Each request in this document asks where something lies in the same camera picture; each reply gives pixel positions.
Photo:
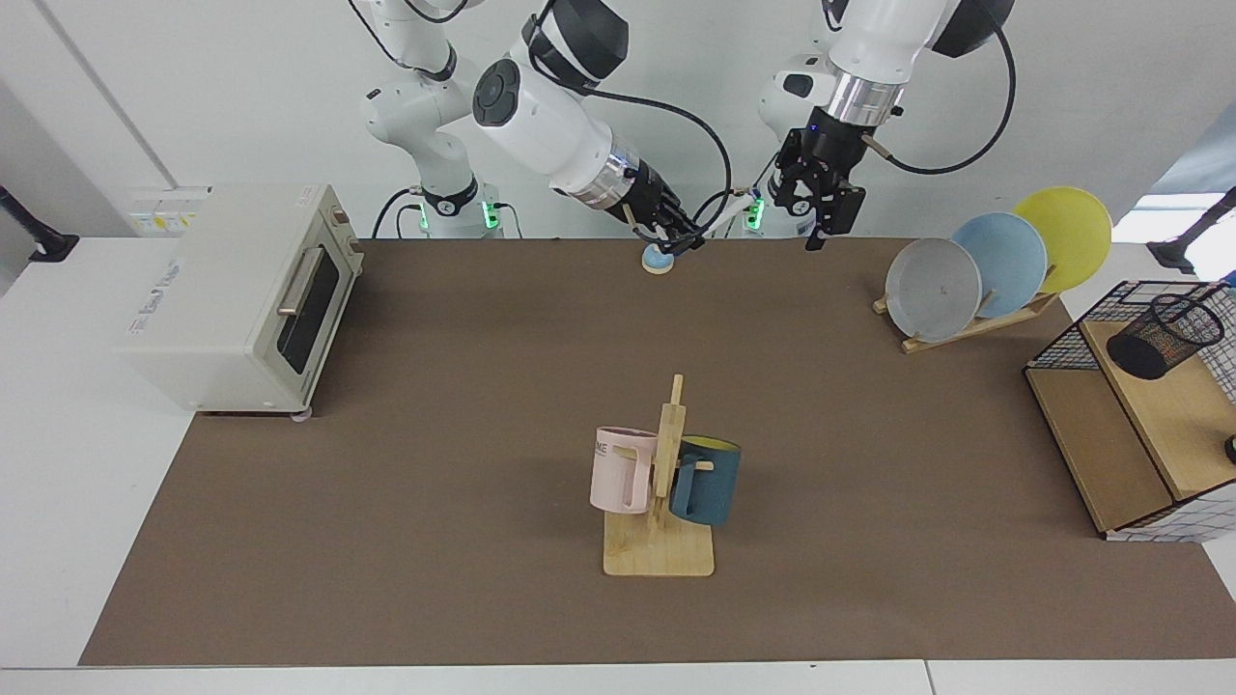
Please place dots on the black mesh pen holder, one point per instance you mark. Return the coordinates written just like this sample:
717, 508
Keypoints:
1154, 347

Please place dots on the small blue round thing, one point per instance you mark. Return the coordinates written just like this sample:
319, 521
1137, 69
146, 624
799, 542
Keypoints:
657, 263

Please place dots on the white socket box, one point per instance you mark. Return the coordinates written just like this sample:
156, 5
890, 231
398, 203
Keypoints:
159, 217

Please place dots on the yellow plate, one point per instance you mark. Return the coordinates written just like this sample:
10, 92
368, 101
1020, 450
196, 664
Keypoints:
1072, 232

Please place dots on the wooden plate rack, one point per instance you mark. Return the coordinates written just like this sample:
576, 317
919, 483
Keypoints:
966, 331

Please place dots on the pink cup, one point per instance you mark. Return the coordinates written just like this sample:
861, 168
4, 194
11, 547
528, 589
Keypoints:
616, 473

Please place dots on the brown table cloth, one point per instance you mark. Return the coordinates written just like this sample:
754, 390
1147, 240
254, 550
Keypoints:
483, 541

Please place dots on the pale toaster oven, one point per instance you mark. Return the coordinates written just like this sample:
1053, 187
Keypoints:
217, 319

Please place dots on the black clamp stand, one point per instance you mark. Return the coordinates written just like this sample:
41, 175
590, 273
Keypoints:
43, 243
1193, 236

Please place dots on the light blue plate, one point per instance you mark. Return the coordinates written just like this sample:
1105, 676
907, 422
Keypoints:
1009, 256

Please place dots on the grey plate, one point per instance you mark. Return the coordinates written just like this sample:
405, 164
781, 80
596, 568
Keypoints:
932, 294

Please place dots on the wooden cup stand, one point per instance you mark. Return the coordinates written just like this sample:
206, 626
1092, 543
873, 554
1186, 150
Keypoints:
660, 550

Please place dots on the dark teal cup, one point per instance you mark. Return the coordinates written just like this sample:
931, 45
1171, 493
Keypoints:
715, 483

